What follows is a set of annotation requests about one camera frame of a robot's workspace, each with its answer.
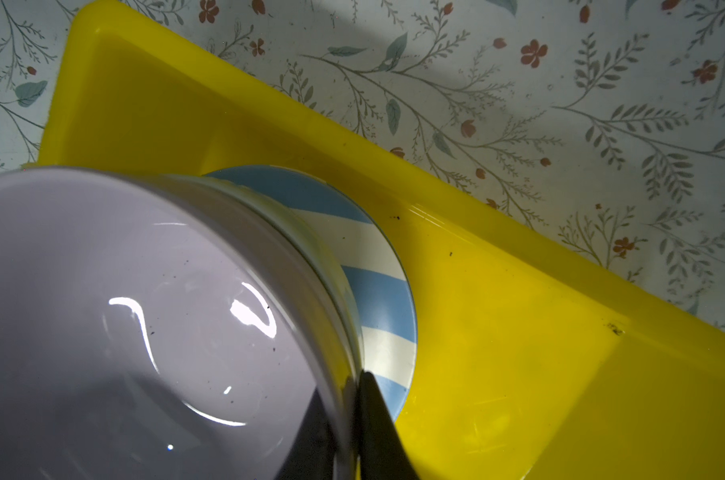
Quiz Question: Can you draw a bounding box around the light green bowl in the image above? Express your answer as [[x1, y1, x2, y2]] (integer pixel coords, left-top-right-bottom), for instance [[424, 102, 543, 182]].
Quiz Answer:
[[163, 173, 364, 385]]

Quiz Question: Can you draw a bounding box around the pink ceramic bowl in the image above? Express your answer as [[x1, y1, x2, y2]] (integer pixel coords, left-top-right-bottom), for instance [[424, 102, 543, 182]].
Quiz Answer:
[[0, 167, 358, 479]]

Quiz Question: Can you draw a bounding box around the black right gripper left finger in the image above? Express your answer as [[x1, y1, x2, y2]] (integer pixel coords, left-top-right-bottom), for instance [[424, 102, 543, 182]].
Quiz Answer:
[[274, 390, 336, 479]]

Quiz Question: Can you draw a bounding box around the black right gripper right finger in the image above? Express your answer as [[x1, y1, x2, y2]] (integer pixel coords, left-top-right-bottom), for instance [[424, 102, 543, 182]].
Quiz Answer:
[[358, 371, 419, 480]]

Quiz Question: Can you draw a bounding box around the yellow plastic bin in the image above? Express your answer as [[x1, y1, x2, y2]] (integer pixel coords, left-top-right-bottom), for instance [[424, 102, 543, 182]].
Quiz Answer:
[[38, 1, 725, 479]]

